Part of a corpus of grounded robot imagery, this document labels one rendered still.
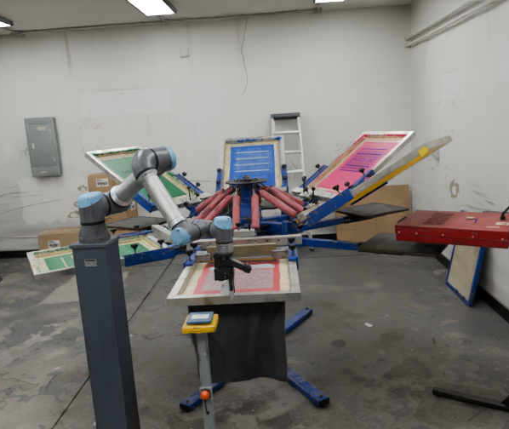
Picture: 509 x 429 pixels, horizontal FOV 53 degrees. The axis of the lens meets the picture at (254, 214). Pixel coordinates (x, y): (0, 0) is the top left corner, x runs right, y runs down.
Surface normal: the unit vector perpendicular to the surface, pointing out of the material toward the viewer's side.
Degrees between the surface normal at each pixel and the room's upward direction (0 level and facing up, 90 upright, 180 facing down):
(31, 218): 90
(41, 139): 90
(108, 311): 90
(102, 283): 90
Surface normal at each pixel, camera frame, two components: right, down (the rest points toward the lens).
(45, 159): -0.04, 0.19
